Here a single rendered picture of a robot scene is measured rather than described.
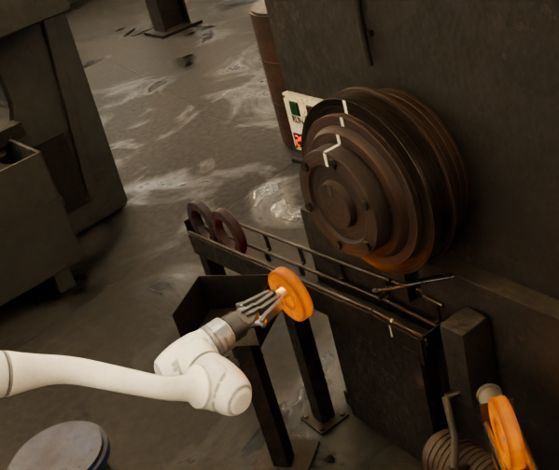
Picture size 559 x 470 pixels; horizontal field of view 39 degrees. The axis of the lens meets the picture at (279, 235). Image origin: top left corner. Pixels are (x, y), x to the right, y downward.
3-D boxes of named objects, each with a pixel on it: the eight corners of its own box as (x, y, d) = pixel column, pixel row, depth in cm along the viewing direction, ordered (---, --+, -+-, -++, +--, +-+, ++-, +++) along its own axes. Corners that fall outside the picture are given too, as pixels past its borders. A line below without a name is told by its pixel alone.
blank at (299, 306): (270, 260, 216) (260, 267, 215) (301, 273, 204) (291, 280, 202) (288, 307, 223) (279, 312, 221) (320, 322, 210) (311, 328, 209)
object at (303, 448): (254, 436, 289) (198, 275, 254) (322, 441, 278) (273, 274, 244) (234, 480, 273) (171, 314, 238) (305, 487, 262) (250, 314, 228)
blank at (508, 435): (515, 461, 176) (500, 463, 176) (497, 391, 178) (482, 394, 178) (532, 475, 161) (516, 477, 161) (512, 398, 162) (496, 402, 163)
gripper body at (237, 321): (223, 335, 209) (251, 316, 212) (240, 348, 202) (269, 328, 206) (214, 313, 205) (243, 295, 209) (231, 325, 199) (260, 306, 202)
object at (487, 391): (503, 401, 187) (499, 380, 185) (513, 424, 179) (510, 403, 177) (478, 406, 188) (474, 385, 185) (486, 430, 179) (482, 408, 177)
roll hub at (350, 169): (327, 229, 207) (303, 132, 194) (400, 262, 186) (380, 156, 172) (310, 239, 205) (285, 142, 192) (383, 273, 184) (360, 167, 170)
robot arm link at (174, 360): (204, 349, 208) (231, 372, 199) (155, 383, 202) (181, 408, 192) (192, 319, 202) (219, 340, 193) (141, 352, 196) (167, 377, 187)
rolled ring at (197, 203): (203, 207, 287) (211, 203, 288) (181, 199, 302) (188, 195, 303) (219, 251, 294) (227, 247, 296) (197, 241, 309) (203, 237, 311)
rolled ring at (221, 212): (229, 216, 272) (237, 212, 273) (203, 207, 287) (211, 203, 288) (245, 262, 279) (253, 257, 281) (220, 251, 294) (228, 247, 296)
